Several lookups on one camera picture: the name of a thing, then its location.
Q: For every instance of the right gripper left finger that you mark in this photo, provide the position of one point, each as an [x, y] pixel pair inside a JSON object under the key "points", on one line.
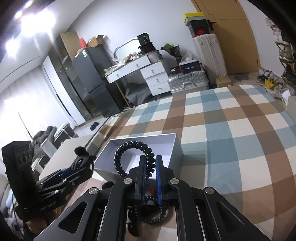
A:
{"points": [[139, 177]]}

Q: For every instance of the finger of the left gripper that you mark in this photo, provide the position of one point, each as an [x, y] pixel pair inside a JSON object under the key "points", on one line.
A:
{"points": [[69, 173]]}

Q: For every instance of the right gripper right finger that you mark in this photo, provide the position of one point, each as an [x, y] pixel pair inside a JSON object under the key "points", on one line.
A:
{"points": [[165, 191]]}

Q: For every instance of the plaid bed sheet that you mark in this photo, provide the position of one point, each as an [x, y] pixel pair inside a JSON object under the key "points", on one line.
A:
{"points": [[236, 139]]}

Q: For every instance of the silver aluminium suitcase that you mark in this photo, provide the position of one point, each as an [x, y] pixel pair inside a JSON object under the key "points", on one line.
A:
{"points": [[187, 83]]}

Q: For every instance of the small cardboard box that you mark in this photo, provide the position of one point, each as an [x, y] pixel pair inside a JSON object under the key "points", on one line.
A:
{"points": [[223, 82]]}

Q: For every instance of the white desk with drawers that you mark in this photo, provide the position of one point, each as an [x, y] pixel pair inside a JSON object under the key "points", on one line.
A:
{"points": [[155, 74]]}

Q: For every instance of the black refrigerator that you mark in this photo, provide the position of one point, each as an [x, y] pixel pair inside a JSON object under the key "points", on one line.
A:
{"points": [[99, 96]]}

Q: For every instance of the black box on suitcase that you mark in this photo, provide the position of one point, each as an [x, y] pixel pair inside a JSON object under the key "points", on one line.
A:
{"points": [[190, 66]]}

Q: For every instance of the flower bouquet dark wrap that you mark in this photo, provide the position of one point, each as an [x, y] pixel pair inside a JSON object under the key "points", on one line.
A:
{"points": [[173, 50]]}

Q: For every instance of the white upright suitcase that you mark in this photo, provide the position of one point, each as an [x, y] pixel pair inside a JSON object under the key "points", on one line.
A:
{"points": [[210, 55]]}

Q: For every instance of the shoe rack with shoes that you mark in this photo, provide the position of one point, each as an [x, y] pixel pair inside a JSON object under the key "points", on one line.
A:
{"points": [[286, 54]]}

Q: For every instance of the black red shoe box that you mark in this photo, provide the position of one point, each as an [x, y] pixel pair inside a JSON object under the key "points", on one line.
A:
{"points": [[200, 27]]}

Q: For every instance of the yellow lid shoe box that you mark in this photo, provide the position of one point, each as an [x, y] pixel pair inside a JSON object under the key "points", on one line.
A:
{"points": [[193, 17]]}

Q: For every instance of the wooden door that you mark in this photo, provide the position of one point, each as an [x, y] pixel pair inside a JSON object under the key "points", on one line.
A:
{"points": [[233, 32]]}

